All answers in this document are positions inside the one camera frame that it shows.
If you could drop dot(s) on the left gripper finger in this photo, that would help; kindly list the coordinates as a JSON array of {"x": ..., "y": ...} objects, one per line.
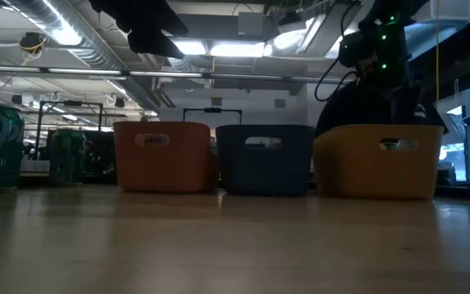
[{"x": 149, "y": 43}]

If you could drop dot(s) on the yellow plastic bin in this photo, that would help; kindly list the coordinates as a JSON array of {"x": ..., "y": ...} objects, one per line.
[{"x": 373, "y": 175}]

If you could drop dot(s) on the long ceiling pipe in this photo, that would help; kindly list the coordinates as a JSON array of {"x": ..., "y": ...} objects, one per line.
[{"x": 157, "y": 74}]

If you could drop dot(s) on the bright ceiling light panel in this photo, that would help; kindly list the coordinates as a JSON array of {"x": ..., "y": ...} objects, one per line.
[
  {"x": 192, "y": 48},
  {"x": 239, "y": 50}
]

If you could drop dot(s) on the dark office chair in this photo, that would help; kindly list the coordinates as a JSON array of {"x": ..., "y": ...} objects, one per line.
[{"x": 449, "y": 175}]

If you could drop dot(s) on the white ceiling panel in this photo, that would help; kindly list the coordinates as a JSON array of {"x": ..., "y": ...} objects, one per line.
[{"x": 443, "y": 12}]

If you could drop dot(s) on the dark blue plastic bin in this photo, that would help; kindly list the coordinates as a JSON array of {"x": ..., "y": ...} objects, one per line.
[{"x": 263, "y": 175}]

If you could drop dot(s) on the orange plastic bin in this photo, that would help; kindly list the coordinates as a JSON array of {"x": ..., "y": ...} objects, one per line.
[{"x": 165, "y": 171}]

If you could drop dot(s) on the clear plastic storage box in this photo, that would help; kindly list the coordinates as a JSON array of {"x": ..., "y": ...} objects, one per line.
[{"x": 35, "y": 167}]

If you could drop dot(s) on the silver spiral ventilation duct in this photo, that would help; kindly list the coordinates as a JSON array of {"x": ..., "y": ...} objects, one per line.
[{"x": 92, "y": 55}]

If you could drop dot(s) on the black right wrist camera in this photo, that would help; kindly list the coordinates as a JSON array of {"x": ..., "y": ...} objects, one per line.
[{"x": 351, "y": 49}]

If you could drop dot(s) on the square wall vent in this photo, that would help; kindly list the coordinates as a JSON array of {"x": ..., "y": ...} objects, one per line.
[
  {"x": 280, "y": 103},
  {"x": 216, "y": 101}
]

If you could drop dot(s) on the black camera rig frame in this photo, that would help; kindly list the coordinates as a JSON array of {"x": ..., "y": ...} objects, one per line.
[
  {"x": 72, "y": 103},
  {"x": 212, "y": 110}
]

